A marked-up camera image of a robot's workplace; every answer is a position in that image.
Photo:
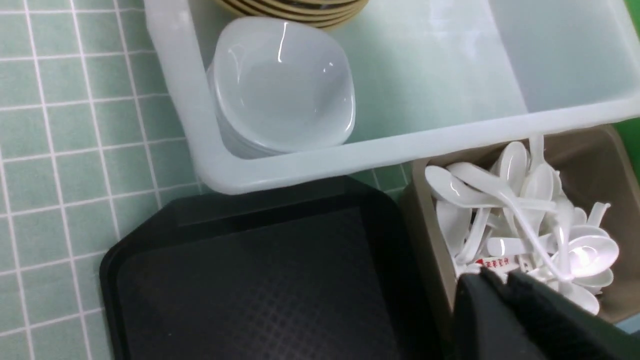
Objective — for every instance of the pile of white spoons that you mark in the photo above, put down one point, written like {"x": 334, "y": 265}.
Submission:
{"x": 517, "y": 217}

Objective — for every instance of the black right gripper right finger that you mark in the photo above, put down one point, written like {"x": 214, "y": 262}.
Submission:
{"x": 562, "y": 329}

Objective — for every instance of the black serving tray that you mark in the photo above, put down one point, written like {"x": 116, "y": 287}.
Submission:
{"x": 319, "y": 271}

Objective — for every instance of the stack of white dishes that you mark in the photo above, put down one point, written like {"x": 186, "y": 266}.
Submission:
{"x": 280, "y": 87}

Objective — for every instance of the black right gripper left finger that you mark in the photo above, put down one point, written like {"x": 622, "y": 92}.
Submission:
{"x": 484, "y": 326}

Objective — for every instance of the stack of yellow bowls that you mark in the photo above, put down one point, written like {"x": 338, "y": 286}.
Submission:
{"x": 321, "y": 14}

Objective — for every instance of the large white plastic tub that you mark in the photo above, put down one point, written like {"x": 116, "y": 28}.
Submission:
{"x": 431, "y": 77}

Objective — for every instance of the green backdrop cloth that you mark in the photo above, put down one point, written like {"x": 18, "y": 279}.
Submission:
{"x": 629, "y": 130}

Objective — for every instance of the brown spoon bin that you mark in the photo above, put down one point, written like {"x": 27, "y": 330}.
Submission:
{"x": 594, "y": 167}

